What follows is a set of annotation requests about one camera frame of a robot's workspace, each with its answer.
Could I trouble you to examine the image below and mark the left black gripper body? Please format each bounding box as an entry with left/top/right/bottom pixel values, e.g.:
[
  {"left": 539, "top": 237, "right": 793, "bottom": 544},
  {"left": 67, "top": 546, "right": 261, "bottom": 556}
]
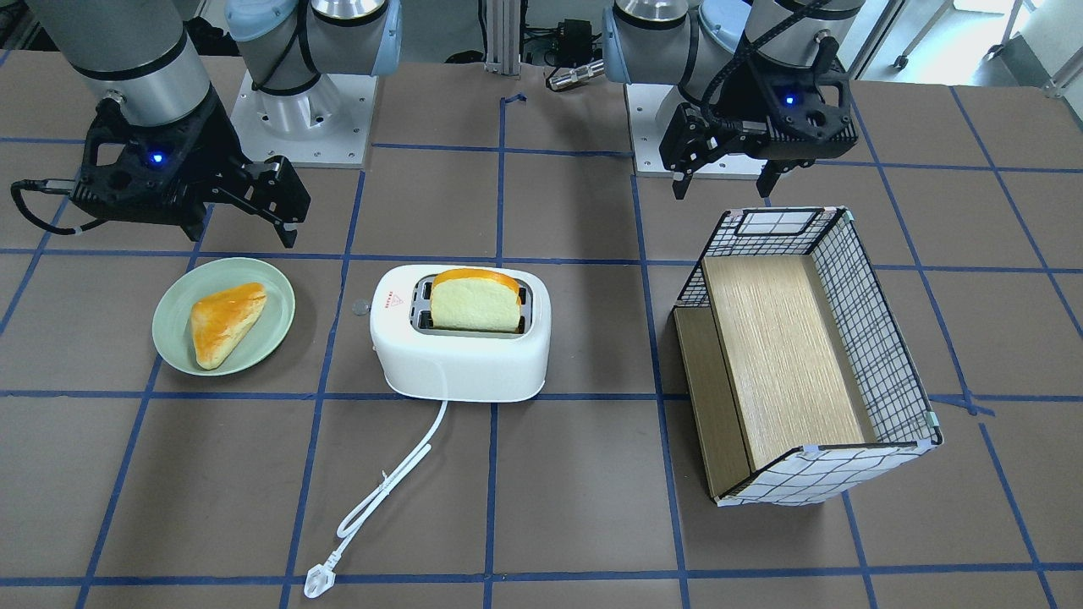
[{"left": 745, "top": 49, "right": 859, "bottom": 161}]

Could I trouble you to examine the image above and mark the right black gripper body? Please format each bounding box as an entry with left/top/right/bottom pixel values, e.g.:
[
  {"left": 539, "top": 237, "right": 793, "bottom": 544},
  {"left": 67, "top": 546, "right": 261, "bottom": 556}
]
[{"left": 69, "top": 88, "right": 249, "bottom": 226}]

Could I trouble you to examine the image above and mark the white toaster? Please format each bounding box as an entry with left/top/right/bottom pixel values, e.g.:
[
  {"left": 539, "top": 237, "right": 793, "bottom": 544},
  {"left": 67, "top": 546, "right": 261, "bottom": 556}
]
[{"left": 369, "top": 265, "right": 552, "bottom": 403}]

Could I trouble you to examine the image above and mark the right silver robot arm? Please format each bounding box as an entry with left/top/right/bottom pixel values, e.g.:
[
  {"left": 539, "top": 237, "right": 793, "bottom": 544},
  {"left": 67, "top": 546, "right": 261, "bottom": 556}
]
[{"left": 10, "top": 1, "right": 402, "bottom": 248}]

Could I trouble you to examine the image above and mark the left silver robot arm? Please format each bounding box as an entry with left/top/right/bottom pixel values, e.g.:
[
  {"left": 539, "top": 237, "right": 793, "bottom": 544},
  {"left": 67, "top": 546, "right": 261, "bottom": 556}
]
[{"left": 602, "top": 1, "right": 863, "bottom": 200}]

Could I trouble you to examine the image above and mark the toast slice in toaster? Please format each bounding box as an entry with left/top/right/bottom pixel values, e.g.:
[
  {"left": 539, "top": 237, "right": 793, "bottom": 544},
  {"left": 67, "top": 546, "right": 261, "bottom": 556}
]
[{"left": 430, "top": 267, "right": 523, "bottom": 332}]

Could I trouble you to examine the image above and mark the triangular orange bread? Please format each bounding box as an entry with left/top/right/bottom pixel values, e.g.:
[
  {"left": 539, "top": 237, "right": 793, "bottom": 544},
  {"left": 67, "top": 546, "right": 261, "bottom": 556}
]
[{"left": 190, "top": 282, "right": 268, "bottom": 370}]

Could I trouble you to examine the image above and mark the green plate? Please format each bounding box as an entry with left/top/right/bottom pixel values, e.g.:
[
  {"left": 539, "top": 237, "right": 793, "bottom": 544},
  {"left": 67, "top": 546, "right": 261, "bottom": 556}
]
[{"left": 151, "top": 257, "right": 295, "bottom": 376}]

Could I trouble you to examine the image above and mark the black power adapter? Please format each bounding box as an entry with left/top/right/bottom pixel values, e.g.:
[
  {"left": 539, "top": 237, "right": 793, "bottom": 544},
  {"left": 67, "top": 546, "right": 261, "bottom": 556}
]
[{"left": 554, "top": 20, "right": 593, "bottom": 67}]

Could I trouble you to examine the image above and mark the checkered fabric wood box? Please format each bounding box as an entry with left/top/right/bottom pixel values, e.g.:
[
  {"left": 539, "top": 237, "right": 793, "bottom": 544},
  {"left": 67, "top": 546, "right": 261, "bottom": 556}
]
[{"left": 671, "top": 207, "right": 943, "bottom": 508}]

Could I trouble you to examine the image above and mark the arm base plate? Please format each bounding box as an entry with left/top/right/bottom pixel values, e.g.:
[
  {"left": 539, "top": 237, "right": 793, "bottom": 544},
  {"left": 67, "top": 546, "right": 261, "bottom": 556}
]
[
  {"left": 625, "top": 85, "right": 767, "bottom": 181},
  {"left": 231, "top": 73, "right": 380, "bottom": 169}
]

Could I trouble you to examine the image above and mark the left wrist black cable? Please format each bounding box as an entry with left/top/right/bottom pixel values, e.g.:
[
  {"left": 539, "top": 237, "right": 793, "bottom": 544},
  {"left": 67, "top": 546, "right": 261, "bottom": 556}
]
[{"left": 699, "top": 0, "right": 826, "bottom": 128}]

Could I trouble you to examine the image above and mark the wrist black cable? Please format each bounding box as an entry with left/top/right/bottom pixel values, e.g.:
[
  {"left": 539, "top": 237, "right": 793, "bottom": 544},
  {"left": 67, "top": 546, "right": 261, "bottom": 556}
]
[
  {"left": 10, "top": 178, "right": 107, "bottom": 238},
  {"left": 699, "top": 0, "right": 826, "bottom": 128}
]

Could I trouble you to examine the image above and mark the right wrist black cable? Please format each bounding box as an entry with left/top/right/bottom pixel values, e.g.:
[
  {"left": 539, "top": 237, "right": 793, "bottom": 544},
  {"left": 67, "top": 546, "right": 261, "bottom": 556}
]
[{"left": 10, "top": 178, "right": 107, "bottom": 238}]

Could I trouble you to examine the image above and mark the aluminium frame post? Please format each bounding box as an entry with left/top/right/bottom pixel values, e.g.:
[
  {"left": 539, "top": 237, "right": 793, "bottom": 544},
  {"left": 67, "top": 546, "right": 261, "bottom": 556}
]
[{"left": 482, "top": 0, "right": 523, "bottom": 80}]

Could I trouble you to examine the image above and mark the white toaster power cord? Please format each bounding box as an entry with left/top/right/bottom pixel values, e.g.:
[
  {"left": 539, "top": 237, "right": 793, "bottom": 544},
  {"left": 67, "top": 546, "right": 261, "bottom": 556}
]
[{"left": 303, "top": 398, "right": 449, "bottom": 600}]

